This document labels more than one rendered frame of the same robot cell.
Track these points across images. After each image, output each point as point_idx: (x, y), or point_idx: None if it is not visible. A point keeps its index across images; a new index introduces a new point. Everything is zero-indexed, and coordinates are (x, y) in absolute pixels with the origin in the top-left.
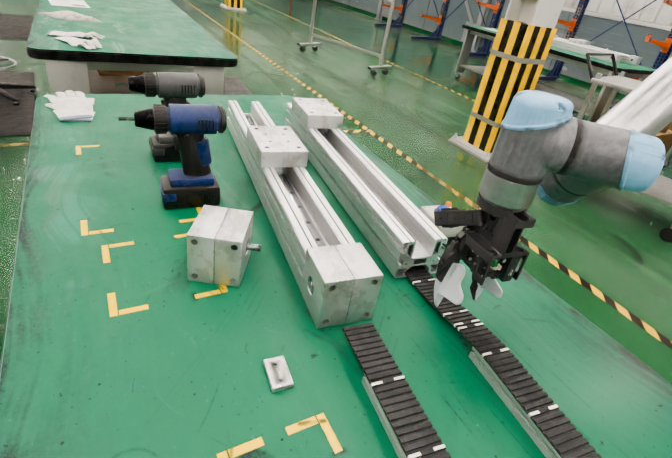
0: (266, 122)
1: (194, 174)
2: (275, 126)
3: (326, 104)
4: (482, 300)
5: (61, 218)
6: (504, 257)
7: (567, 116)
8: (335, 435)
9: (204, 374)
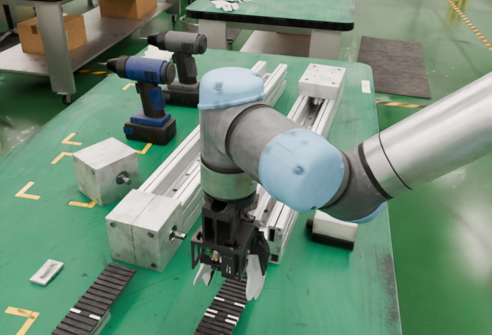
0: (264, 83)
1: (148, 115)
2: None
3: (337, 73)
4: (292, 311)
5: (64, 129)
6: (206, 246)
7: (228, 99)
8: (26, 330)
9: (13, 251)
